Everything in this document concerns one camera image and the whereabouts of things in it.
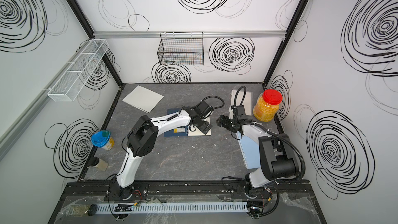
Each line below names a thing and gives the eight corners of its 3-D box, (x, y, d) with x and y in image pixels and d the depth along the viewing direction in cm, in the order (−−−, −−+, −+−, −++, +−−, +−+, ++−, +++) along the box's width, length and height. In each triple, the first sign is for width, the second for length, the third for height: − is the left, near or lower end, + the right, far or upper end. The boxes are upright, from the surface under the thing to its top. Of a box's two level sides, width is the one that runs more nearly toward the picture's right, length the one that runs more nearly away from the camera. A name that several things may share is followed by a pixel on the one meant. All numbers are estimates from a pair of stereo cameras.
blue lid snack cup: (104, 155, 87) (94, 148, 78) (99, 143, 91) (89, 135, 83) (117, 147, 90) (109, 139, 82) (112, 136, 94) (103, 127, 86)
